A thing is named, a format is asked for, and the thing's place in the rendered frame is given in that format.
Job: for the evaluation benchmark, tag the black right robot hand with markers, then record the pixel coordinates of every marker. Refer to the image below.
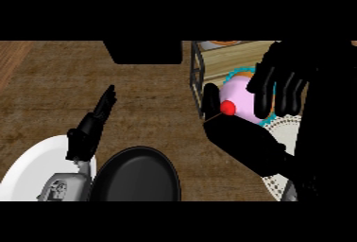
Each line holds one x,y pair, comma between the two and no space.
325,126

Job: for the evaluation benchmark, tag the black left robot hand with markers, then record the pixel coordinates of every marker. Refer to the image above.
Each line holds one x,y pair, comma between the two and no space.
89,132

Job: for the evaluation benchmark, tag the pink cupcake with red cherry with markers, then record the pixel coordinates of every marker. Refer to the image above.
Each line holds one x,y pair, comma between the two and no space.
238,94

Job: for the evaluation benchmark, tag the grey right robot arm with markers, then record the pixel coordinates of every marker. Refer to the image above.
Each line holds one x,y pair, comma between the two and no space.
290,193

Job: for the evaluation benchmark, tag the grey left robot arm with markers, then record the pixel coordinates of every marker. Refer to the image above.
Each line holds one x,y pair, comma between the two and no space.
70,186

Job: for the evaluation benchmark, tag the white lace placemat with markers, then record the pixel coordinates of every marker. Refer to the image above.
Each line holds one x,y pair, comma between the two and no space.
289,129

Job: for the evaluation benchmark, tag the white round plate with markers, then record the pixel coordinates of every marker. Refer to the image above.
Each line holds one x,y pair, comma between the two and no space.
35,164

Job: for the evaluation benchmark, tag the black round pan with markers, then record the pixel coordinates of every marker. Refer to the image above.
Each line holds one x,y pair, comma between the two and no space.
138,176

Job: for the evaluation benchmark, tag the dark appliance block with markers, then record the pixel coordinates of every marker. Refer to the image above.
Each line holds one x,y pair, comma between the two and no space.
144,52

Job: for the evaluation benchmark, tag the white bowl with orange rim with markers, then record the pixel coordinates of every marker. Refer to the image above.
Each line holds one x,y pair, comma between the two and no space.
219,43

